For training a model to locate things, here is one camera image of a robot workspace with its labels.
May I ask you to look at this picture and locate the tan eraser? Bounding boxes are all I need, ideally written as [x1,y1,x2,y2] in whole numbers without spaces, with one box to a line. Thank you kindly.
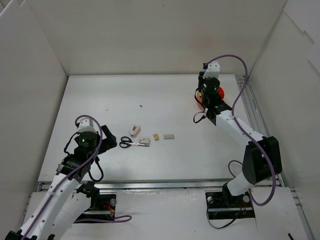
[153,134,160,141]

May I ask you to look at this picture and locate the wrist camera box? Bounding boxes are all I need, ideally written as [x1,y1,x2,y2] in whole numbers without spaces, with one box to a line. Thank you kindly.
[203,60,220,79]
[77,118,96,133]

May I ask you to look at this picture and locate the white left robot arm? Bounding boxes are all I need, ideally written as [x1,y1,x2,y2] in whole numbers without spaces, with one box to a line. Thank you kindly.
[5,120,117,240]

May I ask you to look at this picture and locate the pink white mini stapler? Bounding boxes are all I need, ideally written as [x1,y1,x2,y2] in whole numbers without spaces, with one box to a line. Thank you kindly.
[129,125,141,137]

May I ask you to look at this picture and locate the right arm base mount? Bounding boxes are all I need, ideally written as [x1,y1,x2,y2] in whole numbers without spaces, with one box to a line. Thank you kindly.
[205,191,256,220]

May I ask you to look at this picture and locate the black handled scissors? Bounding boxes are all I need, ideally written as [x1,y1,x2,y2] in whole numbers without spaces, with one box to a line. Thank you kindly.
[119,136,146,149]

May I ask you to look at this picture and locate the white staples box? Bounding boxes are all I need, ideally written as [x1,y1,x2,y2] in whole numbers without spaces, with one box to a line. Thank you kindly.
[138,137,151,146]

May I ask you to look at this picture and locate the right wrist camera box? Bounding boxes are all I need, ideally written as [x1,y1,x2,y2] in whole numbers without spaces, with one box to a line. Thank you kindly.
[203,60,220,79]

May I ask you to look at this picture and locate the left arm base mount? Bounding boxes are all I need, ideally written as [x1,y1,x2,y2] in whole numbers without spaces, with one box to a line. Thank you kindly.
[71,181,117,224]

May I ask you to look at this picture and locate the aluminium rail frame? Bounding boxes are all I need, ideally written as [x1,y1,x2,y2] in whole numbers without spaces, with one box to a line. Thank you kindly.
[38,74,312,240]

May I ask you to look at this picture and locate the orange round divided container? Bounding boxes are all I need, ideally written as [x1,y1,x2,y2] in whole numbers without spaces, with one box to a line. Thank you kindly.
[195,87,225,110]

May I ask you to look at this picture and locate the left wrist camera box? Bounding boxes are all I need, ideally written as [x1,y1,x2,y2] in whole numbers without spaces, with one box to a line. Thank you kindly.
[77,118,96,133]

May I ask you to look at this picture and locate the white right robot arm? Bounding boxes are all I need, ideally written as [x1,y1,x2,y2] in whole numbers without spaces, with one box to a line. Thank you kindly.
[195,70,282,206]

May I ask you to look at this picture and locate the grey white eraser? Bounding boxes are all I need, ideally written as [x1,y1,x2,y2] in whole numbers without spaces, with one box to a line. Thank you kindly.
[163,134,175,140]

